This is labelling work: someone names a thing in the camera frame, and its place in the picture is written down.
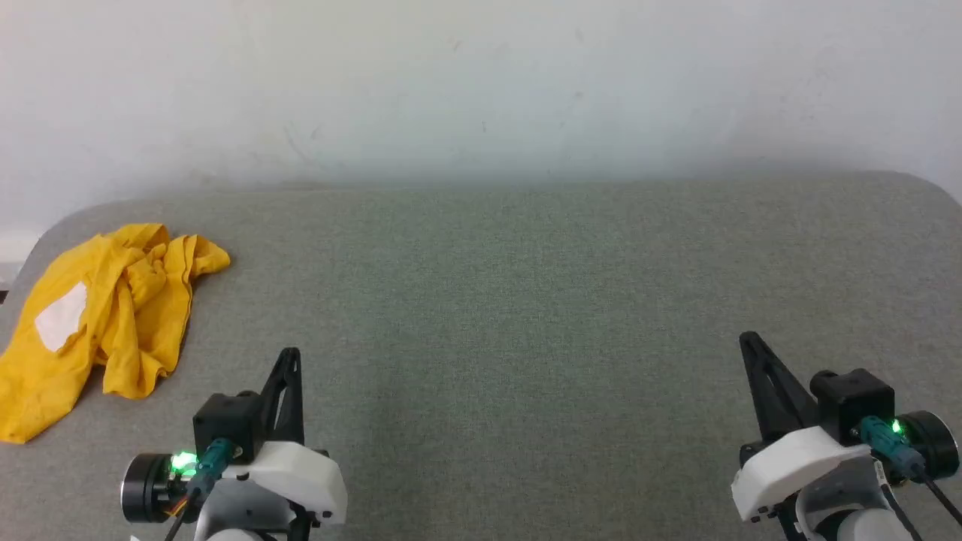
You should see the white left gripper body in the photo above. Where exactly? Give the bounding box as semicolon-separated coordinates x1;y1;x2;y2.
222;440;349;527

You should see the teal-plug right arm cable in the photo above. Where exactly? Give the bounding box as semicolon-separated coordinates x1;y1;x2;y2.
859;416;962;527

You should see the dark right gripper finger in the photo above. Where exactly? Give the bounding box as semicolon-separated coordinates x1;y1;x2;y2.
748;331;821;438
738;331;784;444

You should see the yellow t-shirt with white patch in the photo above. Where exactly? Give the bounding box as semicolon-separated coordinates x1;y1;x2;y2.
0;222;231;445

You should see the grey fabric sofa cushion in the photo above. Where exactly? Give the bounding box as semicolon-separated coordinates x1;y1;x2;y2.
0;171;962;541

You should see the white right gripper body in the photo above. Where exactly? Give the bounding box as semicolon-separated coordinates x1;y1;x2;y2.
731;425;874;524

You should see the teal-plug arm cable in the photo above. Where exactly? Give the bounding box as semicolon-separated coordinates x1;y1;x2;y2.
164;438;237;541
859;416;962;527

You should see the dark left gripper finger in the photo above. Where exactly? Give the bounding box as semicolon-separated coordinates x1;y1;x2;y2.
258;347;294;437
272;347;306;446

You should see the teal-plug left arm cable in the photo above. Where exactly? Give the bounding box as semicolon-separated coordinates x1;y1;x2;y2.
164;438;237;541

